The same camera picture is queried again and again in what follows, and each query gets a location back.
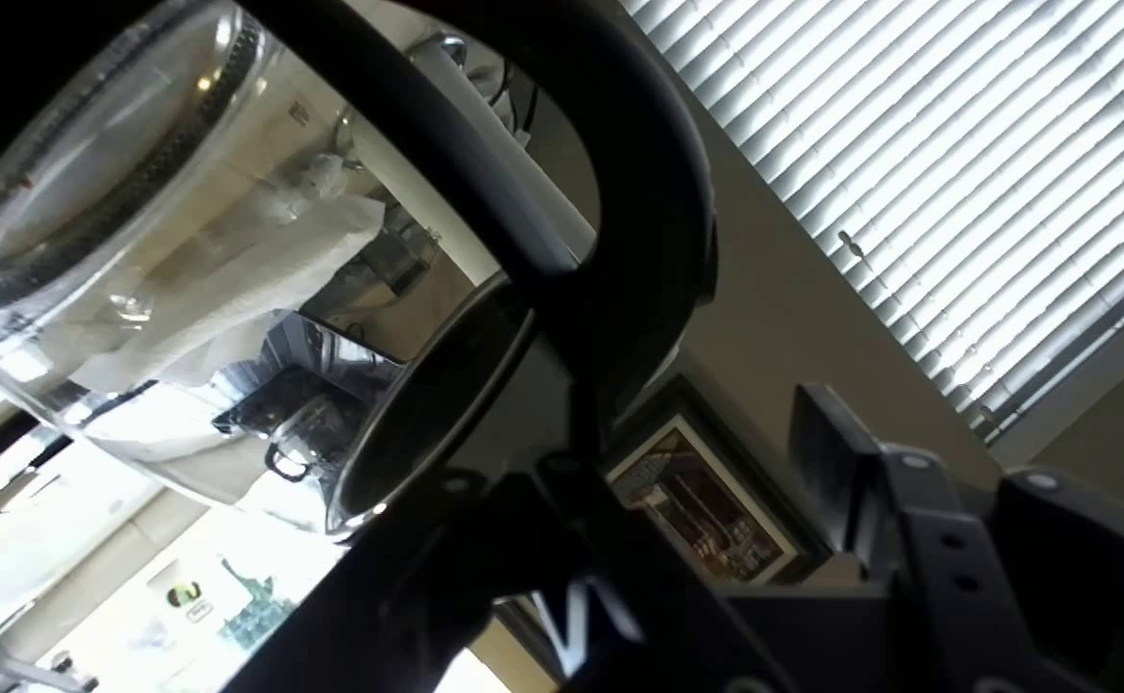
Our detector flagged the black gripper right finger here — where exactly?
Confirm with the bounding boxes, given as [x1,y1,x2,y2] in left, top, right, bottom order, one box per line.
[788,376,1124,693]

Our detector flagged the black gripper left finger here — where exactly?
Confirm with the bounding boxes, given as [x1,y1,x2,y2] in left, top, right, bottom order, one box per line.
[218,461,770,693]

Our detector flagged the metal faucet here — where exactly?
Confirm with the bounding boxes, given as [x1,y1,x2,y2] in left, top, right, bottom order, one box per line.
[0,642,100,693]

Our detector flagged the white paper towel roll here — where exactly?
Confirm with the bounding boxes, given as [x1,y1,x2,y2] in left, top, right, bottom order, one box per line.
[418,30,596,283]

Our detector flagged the white window blinds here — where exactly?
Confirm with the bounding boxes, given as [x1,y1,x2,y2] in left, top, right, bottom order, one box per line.
[616,0,1124,446]

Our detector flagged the glass kettle with black handle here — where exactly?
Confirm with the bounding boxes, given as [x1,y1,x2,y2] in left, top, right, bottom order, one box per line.
[0,0,721,544]

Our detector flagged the dark framed picture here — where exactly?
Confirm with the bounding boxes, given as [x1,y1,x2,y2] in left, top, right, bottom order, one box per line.
[600,405,811,592]

